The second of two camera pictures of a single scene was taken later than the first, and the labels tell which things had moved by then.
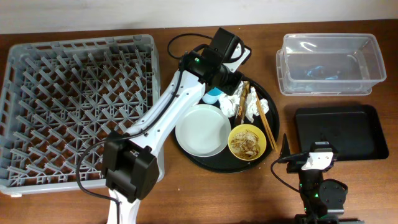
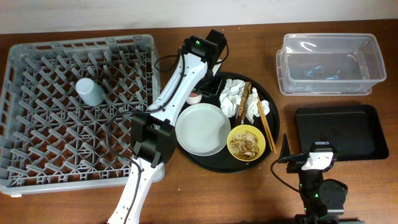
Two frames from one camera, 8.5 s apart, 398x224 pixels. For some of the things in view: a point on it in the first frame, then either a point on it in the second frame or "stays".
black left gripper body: [232, 83] -> [207, 90]
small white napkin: [252, 107] stays
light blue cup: [212, 96] -> [90, 92]
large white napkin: [230, 103] stays
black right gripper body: [296, 158] stays
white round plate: [203, 130] stays
